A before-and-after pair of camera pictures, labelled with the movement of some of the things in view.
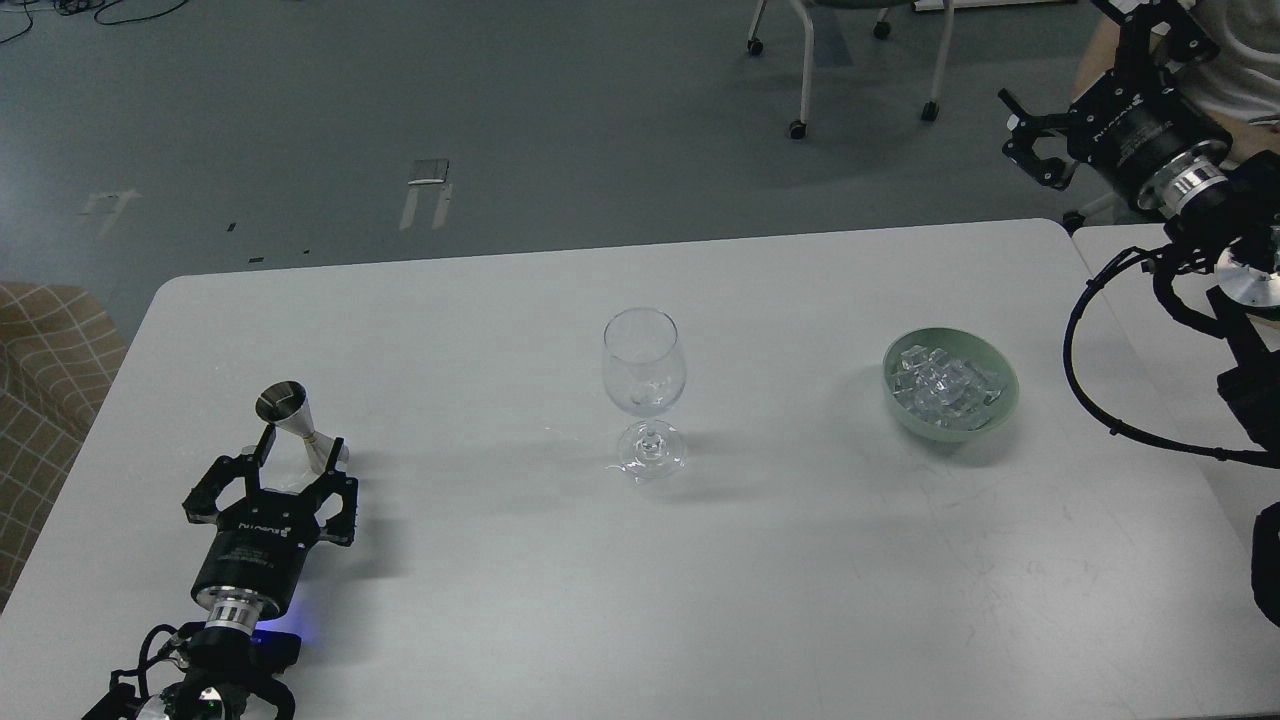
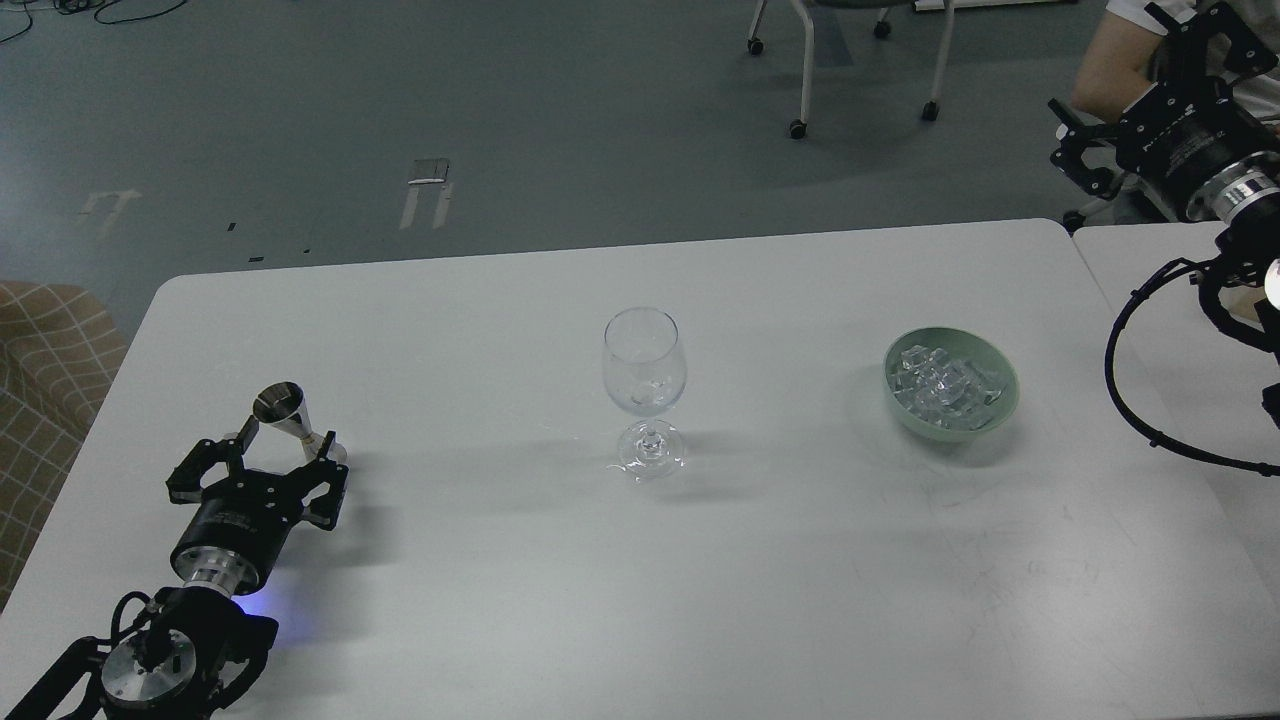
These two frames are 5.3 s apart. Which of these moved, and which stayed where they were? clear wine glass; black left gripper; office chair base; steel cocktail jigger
Moved: black left gripper
Stayed: office chair base; steel cocktail jigger; clear wine glass
